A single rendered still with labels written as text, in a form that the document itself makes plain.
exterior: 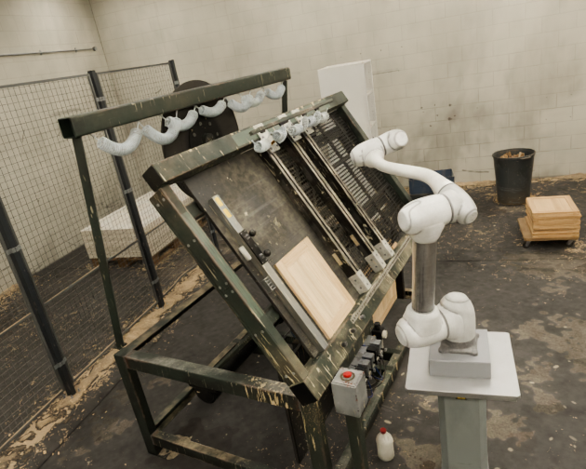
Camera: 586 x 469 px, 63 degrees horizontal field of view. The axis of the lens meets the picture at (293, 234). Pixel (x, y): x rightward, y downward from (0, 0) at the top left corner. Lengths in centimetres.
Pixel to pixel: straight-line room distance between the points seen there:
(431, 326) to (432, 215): 56
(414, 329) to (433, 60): 566
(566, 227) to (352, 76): 296
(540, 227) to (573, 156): 262
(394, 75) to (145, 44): 418
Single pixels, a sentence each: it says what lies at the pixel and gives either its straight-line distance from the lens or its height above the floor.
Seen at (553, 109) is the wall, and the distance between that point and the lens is 772.
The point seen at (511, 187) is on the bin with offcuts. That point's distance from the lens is 673.
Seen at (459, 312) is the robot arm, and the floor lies 107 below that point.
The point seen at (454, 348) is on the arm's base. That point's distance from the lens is 248.
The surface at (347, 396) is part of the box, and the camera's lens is 223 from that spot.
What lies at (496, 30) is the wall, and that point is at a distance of 752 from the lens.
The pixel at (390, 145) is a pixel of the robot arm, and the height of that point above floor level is 181.
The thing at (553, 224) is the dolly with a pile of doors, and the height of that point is 27.
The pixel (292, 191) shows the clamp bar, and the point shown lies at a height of 155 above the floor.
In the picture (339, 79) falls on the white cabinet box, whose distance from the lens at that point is 626.
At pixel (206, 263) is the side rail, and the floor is 147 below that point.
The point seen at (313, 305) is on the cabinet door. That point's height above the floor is 105.
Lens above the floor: 231
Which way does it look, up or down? 21 degrees down
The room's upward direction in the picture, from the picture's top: 10 degrees counter-clockwise
